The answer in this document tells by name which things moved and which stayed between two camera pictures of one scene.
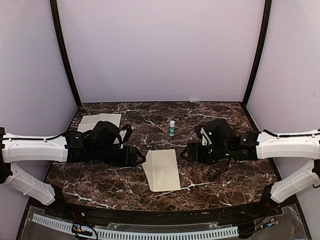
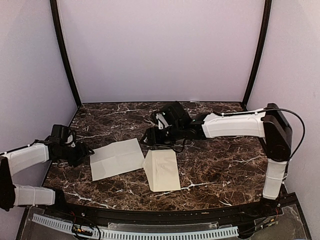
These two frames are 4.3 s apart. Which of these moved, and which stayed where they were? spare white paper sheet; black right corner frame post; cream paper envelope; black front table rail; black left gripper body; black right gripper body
Moved: black right gripper body; black left gripper body; spare white paper sheet
Stayed: cream paper envelope; black front table rail; black right corner frame post
